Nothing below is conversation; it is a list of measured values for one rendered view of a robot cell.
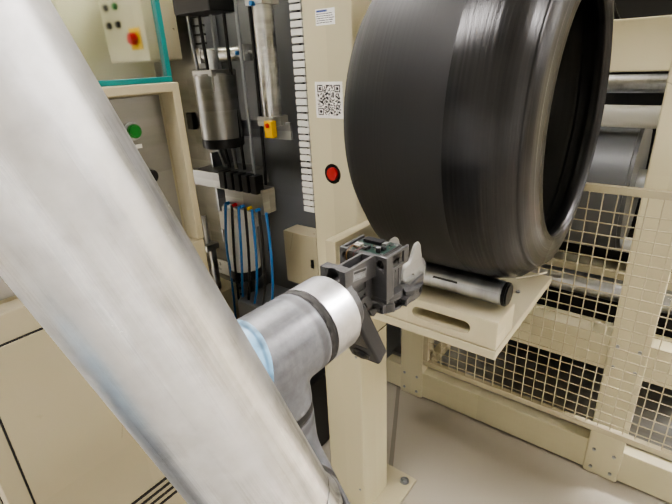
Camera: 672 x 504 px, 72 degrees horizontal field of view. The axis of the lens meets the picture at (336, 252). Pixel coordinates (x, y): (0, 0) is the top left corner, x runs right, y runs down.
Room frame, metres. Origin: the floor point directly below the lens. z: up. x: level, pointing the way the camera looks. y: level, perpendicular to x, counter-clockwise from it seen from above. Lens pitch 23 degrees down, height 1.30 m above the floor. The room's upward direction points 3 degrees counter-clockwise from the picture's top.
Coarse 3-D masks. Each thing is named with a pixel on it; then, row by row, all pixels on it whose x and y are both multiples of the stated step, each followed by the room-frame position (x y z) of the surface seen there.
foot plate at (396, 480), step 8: (392, 472) 1.14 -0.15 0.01; (400, 472) 1.14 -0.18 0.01; (392, 480) 1.11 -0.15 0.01; (400, 480) 1.10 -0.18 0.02; (408, 480) 1.10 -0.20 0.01; (384, 488) 1.08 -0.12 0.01; (392, 488) 1.07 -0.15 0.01; (400, 488) 1.07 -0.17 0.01; (408, 488) 1.07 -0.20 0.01; (384, 496) 1.05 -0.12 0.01; (392, 496) 1.05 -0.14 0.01; (400, 496) 1.04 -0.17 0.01
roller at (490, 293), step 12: (432, 264) 0.81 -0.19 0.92; (432, 276) 0.79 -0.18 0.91; (444, 276) 0.78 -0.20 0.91; (456, 276) 0.77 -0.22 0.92; (468, 276) 0.76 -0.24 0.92; (480, 276) 0.75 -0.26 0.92; (444, 288) 0.77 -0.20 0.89; (456, 288) 0.76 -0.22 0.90; (468, 288) 0.74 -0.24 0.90; (480, 288) 0.73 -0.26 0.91; (492, 288) 0.72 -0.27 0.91; (504, 288) 0.71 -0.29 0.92; (492, 300) 0.72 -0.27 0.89; (504, 300) 0.70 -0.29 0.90
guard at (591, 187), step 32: (608, 192) 1.04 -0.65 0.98; (640, 192) 1.00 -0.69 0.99; (608, 224) 1.04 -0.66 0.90; (640, 288) 0.98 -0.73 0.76; (480, 384) 1.20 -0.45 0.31; (512, 384) 1.14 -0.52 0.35; (544, 384) 1.08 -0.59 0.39; (576, 384) 1.04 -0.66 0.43; (576, 416) 1.03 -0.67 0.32; (640, 416) 0.93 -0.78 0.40; (640, 448) 0.92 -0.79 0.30
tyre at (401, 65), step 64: (384, 0) 0.77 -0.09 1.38; (448, 0) 0.70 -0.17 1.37; (512, 0) 0.64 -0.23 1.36; (576, 0) 0.69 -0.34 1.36; (384, 64) 0.71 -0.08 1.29; (448, 64) 0.65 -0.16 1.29; (512, 64) 0.61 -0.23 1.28; (576, 64) 1.06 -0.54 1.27; (384, 128) 0.69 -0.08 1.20; (448, 128) 0.63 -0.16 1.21; (512, 128) 0.60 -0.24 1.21; (576, 128) 1.04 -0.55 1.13; (384, 192) 0.71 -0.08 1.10; (448, 192) 0.64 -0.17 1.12; (512, 192) 0.61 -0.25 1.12; (576, 192) 0.91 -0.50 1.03; (448, 256) 0.71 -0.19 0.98; (512, 256) 0.66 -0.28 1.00
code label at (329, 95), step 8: (320, 88) 1.05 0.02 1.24; (328, 88) 1.03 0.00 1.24; (336, 88) 1.02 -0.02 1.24; (320, 96) 1.05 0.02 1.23; (328, 96) 1.03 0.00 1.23; (336, 96) 1.02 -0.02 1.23; (320, 104) 1.05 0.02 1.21; (328, 104) 1.03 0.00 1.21; (336, 104) 1.02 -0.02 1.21; (320, 112) 1.05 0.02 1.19; (328, 112) 1.04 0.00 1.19; (336, 112) 1.02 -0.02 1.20
